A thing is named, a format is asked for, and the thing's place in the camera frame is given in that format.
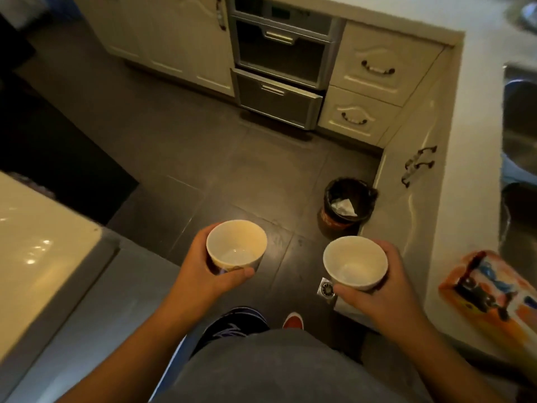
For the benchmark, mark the white bowl with patterned outside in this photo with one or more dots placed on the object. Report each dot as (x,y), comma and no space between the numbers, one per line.
(237,243)

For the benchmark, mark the crumpled white paper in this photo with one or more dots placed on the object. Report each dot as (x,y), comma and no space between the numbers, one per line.
(344,207)

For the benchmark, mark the metal floor drain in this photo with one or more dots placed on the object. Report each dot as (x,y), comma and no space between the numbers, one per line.
(326,288)

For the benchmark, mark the person's right thumb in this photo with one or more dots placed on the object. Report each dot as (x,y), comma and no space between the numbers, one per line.
(349,293)

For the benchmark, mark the built-in steel appliance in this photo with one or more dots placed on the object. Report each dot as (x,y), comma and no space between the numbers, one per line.
(281,50)

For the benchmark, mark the white glossy appliance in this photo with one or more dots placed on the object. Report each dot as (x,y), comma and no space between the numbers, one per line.
(42,255)

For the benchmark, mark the small cream drawer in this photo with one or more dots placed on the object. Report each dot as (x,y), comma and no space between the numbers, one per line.
(356,130)

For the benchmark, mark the person's right hand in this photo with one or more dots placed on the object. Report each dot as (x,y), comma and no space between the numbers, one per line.
(394,302)

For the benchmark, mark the plain white bowl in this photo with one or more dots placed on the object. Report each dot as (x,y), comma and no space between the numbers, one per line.
(354,262)

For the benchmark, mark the light blue cloth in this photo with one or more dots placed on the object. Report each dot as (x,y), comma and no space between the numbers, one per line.
(514,172)

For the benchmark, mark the cream cabinet doors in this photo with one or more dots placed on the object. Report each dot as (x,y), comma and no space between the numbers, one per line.
(168,37)

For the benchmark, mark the person's left thumb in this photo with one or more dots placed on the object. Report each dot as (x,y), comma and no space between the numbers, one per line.
(237,276)

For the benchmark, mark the person's left forearm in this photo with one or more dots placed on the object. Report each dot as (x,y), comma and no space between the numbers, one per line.
(138,356)

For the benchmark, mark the dark floor mat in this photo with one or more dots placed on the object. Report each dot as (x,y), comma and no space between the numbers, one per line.
(54,155)

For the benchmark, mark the black shoe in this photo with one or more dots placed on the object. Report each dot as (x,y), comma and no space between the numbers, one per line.
(230,327)

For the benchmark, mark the steel sink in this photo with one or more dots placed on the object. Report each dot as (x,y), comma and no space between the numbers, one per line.
(522,121)

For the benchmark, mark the red shoe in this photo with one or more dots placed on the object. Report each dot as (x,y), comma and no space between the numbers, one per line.
(293,322)

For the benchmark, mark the large cream drawer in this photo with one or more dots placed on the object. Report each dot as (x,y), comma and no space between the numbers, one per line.
(390,50)

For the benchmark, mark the person's left hand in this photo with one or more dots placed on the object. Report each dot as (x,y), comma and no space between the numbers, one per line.
(197,281)

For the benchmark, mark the grey clothing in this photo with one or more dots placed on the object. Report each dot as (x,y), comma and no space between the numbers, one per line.
(285,369)

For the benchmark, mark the cream sink cabinet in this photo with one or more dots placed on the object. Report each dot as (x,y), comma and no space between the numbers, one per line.
(419,214)

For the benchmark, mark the colourful orange packet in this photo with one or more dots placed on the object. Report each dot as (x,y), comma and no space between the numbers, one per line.
(491,297)

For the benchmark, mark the trash bin with black bag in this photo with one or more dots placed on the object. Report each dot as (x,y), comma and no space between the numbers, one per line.
(335,222)

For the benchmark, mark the steel appliance drawer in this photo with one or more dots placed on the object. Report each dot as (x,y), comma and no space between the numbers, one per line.
(275,100)

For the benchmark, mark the person's right forearm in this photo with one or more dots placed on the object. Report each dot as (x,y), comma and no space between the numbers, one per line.
(449,369)

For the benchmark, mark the dark pan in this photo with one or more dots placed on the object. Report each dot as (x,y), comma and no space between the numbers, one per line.
(522,205)

